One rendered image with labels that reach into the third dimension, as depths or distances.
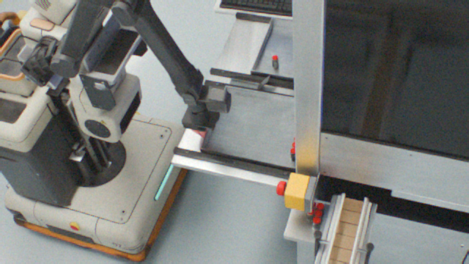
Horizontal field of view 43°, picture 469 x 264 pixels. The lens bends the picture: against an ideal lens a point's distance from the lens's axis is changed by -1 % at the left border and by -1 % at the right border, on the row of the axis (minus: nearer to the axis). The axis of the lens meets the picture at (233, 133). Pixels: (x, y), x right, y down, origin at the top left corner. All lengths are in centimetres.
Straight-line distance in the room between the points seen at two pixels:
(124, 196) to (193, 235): 38
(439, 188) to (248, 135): 62
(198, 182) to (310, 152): 136
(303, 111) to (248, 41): 77
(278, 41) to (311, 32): 91
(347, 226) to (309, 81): 48
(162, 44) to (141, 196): 115
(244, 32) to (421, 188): 93
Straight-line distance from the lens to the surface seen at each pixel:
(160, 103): 318
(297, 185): 160
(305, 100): 140
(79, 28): 155
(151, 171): 260
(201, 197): 281
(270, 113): 193
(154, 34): 147
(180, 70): 158
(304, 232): 170
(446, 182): 156
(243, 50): 212
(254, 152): 184
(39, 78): 181
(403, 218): 175
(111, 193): 258
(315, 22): 121
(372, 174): 158
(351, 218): 167
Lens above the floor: 239
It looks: 53 degrees down
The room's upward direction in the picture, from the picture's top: 9 degrees counter-clockwise
